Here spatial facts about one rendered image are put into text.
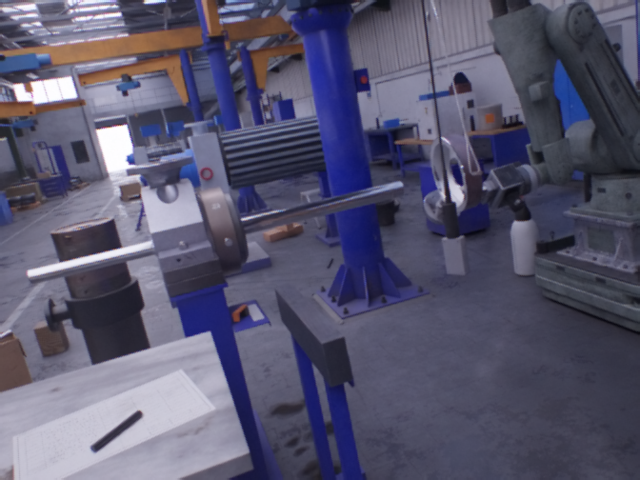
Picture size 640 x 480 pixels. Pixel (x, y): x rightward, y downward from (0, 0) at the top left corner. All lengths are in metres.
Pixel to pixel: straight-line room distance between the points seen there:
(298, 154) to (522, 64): 3.38
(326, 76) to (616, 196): 2.02
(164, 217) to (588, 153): 2.38
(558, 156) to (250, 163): 3.52
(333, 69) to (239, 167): 2.18
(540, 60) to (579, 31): 0.21
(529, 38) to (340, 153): 1.59
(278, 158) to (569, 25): 3.62
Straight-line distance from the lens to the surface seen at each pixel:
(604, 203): 3.58
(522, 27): 3.01
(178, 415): 1.41
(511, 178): 2.99
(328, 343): 1.57
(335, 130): 3.97
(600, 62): 3.16
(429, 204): 2.91
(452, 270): 1.84
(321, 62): 3.98
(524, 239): 4.31
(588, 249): 3.73
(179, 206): 2.14
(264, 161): 5.85
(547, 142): 3.12
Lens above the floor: 1.51
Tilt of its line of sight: 14 degrees down
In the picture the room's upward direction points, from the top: 11 degrees counter-clockwise
